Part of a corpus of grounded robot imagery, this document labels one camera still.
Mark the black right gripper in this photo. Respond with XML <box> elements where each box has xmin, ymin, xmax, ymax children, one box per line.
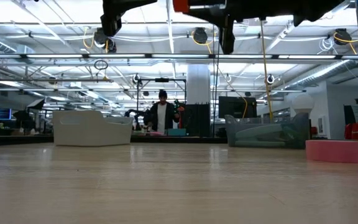
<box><xmin>188</xmin><ymin>0</ymin><xmax>291</xmax><ymax>55</ymax></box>

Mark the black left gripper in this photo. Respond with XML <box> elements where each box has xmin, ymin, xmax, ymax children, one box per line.
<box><xmin>100</xmin><ymin>0</ymin><xmax>158</xmax><ymax>37</ymax></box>

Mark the long light strip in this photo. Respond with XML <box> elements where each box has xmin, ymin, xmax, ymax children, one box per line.
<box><xmin>0</xmin><ymin>52</ymin><xmax>358</xmax><ymax>60</ymax></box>

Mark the white square pillar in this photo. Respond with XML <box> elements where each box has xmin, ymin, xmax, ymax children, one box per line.
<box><xmin>186</xmin><ymin>64</ymin><xmax>211</xmax><ymax>105</ymax></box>

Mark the person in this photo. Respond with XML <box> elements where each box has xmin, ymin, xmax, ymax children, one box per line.
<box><xmin>144</xmin><ymin>89</ymin><xmax>180</xmax><ymax>135</ymax></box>

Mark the black monitor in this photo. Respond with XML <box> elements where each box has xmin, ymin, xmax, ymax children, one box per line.
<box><xmin>218</xmin><ymin>96</ymin><xmax>257</xmax><ymax>119</ymax></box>

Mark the white plastic storage bin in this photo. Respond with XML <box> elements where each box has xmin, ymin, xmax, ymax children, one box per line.
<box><xmin>52</xmin><ymin>110</ymin><xmax>134</xmax><ymax>147</ymax></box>

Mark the black equipment cabinet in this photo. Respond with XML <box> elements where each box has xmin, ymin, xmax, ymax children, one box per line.
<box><xmin>184</xmin><ymin>103</ymin><xmax>211</xmax><ymax>138</ymax></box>

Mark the grey translucent storage bin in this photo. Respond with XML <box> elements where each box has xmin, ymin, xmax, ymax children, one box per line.
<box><xmin>224</xmin><ymin>112</ymin><xmax>311</xmax><ymax>149</ymax></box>

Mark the teal box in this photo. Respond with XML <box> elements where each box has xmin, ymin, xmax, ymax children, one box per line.
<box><xmin>167</xmin><ymin>128</ymin><xmax>187</xmax><ymax>137</ymax></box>

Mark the white bulb lamp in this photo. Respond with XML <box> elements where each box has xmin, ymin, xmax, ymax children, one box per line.
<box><xmin>291</xmin><ymin>93</ymin><xmax>316</xmax><ymax>116</ymax></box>

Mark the black coiled cable loop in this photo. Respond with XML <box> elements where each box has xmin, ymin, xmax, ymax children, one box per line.
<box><xmin>93</xmin><ymin>59</ymin><xmax>109</xmax><ymax>71</ymax></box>

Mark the black metal frame rig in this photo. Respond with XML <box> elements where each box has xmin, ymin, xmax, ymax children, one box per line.
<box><xmin>136</xmin><ymin>78</ymin><xmax>187</xmax><ymax>131</ymax></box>

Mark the thick yellow cable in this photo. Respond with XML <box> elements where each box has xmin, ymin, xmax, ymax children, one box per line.
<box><xmin>260</xmin><ymin>19</ymin><xmax>273</xmax><ymax>119</ymax></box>

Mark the thin black cable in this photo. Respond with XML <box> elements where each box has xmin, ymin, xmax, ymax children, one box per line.
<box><xmin>211</xmin><ymin>18</ymin><xmax>216</xmax><ymax>138</ymax></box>
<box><xmin>217</xmin><ymin>27</ymin><xmax>221</xmax><ymax>138</ymax></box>

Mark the thin yellow cable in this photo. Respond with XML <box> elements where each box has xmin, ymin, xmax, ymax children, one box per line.
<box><xmin>191</xmin><ymin>30</ymin><xmax>249</xmax><ymax>119</ymax></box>

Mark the black aluminium table frame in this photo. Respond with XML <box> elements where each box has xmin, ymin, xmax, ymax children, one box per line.
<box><xmin>0</xmin><ymin>133</ymin><xmax>358</xmax><ymax>147</ymax></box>

